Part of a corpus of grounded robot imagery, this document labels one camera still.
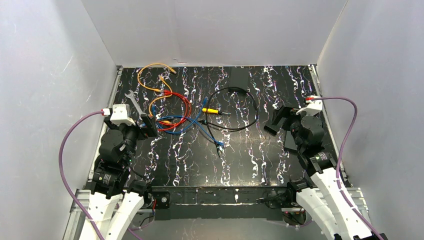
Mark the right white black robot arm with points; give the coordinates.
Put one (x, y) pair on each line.
(322, 194)

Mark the yellow handle screwdriver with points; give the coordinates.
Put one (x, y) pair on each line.
(215, 111)

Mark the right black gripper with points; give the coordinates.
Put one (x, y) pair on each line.
(284, 118)

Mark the silver open-end wrench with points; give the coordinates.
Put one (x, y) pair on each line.
(130, 95)

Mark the black box at back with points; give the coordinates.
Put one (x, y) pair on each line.
(238, 80)

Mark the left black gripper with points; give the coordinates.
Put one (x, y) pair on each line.
(145, 125)

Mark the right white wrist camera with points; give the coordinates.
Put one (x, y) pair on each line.
(313, 106)

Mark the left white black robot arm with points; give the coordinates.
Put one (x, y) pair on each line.
(111, 208)

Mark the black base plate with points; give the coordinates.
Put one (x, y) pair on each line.
(232, 202)

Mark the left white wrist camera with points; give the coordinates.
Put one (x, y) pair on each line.
(118, 114)

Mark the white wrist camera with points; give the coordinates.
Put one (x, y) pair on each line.
(118, 114)
(313, 106)

